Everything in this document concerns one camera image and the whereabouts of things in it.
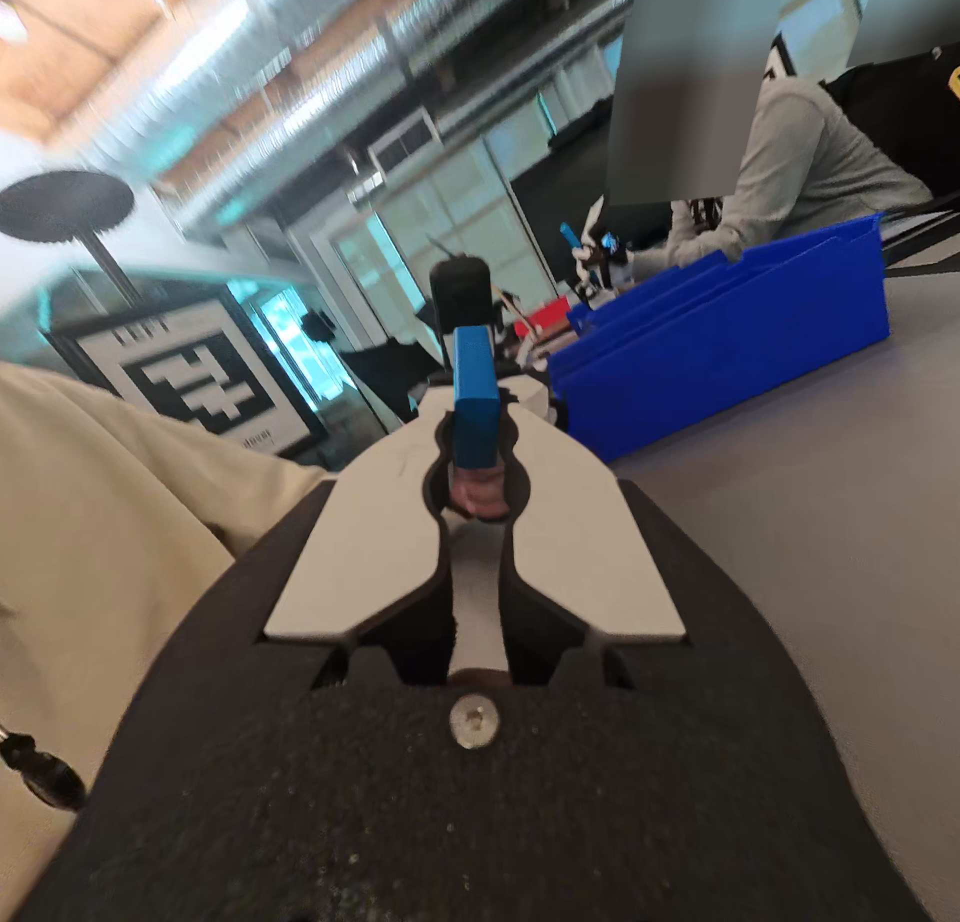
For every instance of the white air vent grille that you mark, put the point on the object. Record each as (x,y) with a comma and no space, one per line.
(405,140)

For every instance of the blue storage bin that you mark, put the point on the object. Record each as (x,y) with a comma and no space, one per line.
(712,337)

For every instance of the red storage bin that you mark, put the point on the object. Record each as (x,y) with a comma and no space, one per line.
(544,314)

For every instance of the black white marker board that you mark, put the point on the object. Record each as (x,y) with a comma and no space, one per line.
(195,374)

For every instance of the blue rectangular block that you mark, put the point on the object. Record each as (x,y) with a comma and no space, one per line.
(474,397)

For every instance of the black round disc stand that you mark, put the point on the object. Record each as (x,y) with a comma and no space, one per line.
(67,206)

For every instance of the person's left hand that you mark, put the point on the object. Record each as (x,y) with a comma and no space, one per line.
(480,494)

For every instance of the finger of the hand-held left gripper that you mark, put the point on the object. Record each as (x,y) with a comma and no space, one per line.
(435,401)
(529,395)

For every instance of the person's cream hoodie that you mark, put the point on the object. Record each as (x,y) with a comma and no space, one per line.
(75,674)

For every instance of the large black screen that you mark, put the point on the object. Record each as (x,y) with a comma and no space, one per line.
(570,202)

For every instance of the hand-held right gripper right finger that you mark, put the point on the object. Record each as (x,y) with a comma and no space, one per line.
(592,554)

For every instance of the wide silver ventilation duct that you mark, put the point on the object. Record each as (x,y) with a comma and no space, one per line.
(210,44)

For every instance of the grey desk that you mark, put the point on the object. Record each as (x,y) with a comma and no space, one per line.
(787,524)

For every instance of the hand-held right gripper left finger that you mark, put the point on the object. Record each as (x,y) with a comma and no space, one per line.
(360,554)

